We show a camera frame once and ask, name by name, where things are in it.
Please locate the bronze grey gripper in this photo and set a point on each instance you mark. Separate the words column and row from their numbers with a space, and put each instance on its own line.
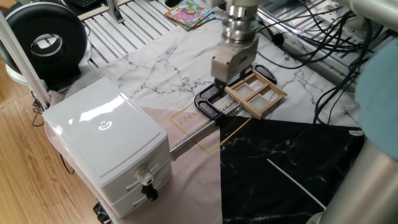
column 231, row 59

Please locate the small wooden sliding window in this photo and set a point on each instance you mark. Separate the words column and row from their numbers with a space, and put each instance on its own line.
column 243, row 102

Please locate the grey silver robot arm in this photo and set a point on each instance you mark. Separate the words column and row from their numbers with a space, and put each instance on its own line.
column 241, row 28

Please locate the green edged book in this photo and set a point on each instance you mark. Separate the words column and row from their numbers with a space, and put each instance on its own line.
column 205, row 22

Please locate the marble pattern table cloth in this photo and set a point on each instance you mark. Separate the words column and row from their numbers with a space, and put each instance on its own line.
column 155, row 71

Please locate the colourful picture book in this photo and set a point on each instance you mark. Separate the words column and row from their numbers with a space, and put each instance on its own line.
column 189, row 12

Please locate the white zip tie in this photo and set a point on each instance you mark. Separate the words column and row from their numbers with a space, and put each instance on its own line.
column 295, row 183

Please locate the light wooden board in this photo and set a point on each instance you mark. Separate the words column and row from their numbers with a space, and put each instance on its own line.
column 93, row 12

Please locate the black keyboard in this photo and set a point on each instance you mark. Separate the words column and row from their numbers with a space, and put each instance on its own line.
column 82, row 2

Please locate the black clamp under table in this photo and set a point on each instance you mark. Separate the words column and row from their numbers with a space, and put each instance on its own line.
column 101, row 214

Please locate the aluminium rail profile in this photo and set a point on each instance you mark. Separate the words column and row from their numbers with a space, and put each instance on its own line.
column 323, row 70

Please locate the white plastic enclosure box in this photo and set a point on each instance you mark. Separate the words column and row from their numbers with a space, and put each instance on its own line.
column 102, row 133

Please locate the grey metal bracket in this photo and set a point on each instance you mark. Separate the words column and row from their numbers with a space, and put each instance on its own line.
column 113, row 11

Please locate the aluminium frame post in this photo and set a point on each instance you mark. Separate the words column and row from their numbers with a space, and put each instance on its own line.
column 21, row 59

